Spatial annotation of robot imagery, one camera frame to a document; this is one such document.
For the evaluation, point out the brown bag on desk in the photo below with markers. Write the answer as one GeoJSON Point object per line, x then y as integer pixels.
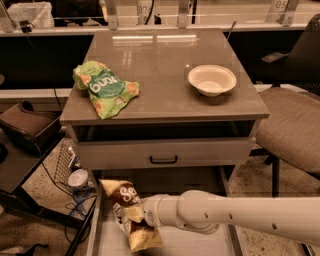
{"type": "Point", "coordinates": [31, 130]}

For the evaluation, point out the black bar on floor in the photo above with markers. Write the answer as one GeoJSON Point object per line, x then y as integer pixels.
{"type": "Point", "coordinates": [308, 250]}

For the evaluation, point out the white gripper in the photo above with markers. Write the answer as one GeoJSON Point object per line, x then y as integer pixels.
{"type": "Point", "coordinates": [150, 211]}

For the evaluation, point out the white paper bowl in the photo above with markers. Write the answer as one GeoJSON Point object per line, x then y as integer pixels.
{"type": "Point", "coordinates": [212, 80]}

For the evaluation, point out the brown chip bag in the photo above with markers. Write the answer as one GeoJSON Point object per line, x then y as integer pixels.
{"type": "Point", "coordinates": [122, 194]}

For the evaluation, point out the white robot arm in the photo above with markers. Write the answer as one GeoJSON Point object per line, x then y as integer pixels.
{"type": "Point", "coordinates": [296, 218]}

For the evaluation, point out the white cup on floor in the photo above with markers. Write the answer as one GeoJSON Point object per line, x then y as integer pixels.
{"type": "Point", "coordinates": [78, 179]}

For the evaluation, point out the grey drawer cabinet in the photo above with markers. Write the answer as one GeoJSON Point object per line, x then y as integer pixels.
{"type": "Point", "coordinates": [167, 107]}

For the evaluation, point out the open middle drawer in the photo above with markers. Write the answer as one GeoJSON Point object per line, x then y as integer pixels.
{"type": "Point", "coordinates": [107, 239]}

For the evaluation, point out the wire basket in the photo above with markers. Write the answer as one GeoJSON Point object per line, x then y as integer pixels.
{"type": "Point", "coordinates": [63, 167]}

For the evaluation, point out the top drawer with black handle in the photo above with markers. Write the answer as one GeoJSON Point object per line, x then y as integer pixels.
{"type": "Point", "coordinates": [164, 153]}

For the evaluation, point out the green chip bag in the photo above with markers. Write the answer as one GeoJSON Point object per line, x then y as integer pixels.
{"type": "Point", "coordinates": [108, 94]}

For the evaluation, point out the brown office chair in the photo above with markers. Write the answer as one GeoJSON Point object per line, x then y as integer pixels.
{"type": "Point", "coordinates": [291, 133]}

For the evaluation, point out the dark side desk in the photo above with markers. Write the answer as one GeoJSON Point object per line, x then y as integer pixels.
{"type": "Point", "coordinates": [15, 170]}

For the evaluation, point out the white plastic bag background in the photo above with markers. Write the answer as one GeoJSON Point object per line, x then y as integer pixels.
{"type": "Point", "coordinates": [38, 14]}

